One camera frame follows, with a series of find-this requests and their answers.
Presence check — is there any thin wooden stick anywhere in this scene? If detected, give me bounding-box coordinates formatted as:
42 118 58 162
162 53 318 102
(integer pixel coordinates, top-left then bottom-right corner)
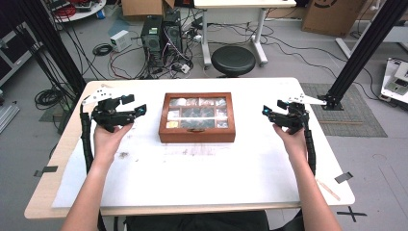
315 178 342 202

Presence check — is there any silver aluminium profile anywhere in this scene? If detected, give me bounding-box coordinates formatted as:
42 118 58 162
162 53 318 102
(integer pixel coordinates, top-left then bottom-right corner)
0 103 20 135

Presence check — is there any white desk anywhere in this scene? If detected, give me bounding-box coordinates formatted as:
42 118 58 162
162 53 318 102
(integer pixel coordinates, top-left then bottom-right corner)
193 0 298 69

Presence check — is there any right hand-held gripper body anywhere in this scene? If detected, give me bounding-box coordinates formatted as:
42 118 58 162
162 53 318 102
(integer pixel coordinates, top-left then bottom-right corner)
268 93 328 136

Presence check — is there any black tape cross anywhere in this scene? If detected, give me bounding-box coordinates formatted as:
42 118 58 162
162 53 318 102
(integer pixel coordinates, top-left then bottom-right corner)
336 206 368 223

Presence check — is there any grey floor mat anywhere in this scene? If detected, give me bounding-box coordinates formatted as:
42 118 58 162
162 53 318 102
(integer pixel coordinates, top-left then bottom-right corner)
299 82 389 139

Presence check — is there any black tape strip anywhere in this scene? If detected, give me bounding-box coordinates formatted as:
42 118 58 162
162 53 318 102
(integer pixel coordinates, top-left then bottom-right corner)
334 171 354 185
33 165 59 178

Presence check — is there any round white table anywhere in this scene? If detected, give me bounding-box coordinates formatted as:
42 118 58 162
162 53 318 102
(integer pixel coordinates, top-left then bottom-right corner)
47 0 107 24

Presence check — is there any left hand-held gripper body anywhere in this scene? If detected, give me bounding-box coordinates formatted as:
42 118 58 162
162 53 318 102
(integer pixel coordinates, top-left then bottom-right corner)
81 89 137 134

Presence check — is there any black metal frame post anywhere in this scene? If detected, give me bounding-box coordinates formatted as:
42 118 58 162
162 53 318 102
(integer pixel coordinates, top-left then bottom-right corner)
17 0 89 98
317 0 408 112

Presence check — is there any large cardboard box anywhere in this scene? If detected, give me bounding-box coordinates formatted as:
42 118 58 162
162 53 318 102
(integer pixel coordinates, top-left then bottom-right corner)
300 0 369 39

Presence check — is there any red coiled cable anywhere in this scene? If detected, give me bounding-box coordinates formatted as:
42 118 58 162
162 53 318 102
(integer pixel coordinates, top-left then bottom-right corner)
52 4 78 19

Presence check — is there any person's left hand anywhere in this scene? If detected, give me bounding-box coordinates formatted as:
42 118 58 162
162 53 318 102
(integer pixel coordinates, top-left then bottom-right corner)
92 122 135 165

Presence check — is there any person's dark clothing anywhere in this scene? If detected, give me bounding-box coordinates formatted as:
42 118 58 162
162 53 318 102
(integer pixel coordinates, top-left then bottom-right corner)
124 210 271 231

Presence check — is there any wooden box with glass lid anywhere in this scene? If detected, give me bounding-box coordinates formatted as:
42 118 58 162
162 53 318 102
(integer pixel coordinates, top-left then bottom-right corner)
158 91 237 144

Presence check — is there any person's right hand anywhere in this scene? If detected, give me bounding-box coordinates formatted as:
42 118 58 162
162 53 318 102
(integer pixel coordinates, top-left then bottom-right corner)
271 123 309 164

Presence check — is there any black coiled cable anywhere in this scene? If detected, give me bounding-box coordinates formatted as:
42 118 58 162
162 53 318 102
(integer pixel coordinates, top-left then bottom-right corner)
34 88 65 112
91 42 115 58

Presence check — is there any white machine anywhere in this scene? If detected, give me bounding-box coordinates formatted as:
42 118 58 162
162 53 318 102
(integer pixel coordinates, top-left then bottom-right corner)
380 57 408 105

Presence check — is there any black round stool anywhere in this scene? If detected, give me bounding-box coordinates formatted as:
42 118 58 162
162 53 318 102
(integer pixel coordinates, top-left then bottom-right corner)
210 45 257 78

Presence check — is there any black computer tower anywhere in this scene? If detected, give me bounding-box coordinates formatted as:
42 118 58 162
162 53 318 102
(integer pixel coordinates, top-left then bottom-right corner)
140 14 165 69
163 10 184 54

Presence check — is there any small white box device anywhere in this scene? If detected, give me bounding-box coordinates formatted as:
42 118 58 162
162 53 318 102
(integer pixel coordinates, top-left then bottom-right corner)
109 29 133 53

